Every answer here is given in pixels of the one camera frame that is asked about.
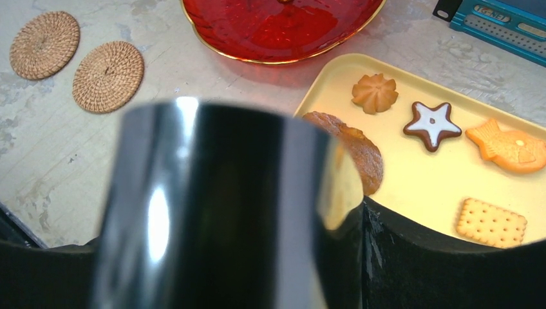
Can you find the red three-tier cake stand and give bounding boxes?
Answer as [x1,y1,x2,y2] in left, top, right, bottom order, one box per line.
[181,0,385,64]

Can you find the swirl butter cookie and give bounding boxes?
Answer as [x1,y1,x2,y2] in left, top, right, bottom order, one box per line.
[352,73,399,115]

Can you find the orange fish-shaped cake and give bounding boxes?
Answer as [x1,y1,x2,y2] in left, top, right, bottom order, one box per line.
[466,118,545,174]

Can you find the square cracker biscuit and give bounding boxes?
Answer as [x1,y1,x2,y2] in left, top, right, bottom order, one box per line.
[456,198,527,248]

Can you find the yellow serving tray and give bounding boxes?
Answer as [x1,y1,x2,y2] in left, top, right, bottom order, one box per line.
[293,53,546,250]

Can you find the dark network switch box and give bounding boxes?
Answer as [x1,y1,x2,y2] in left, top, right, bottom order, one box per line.
[433,0,545,66]

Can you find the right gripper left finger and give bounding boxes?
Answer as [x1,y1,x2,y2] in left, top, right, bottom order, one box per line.
[1,238,98,308]

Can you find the white-iced star cookie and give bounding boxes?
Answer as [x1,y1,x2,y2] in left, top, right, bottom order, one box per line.
[402,101,462,153]

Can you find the brown bread pastry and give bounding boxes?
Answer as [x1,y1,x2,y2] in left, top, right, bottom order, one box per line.
[303,111,384,196]

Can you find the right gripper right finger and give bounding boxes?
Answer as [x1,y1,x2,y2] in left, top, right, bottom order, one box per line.
[326,198,545,308]

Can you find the metal white-tipped tongs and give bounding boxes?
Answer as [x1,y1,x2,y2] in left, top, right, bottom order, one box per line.
[89,97,363,308]

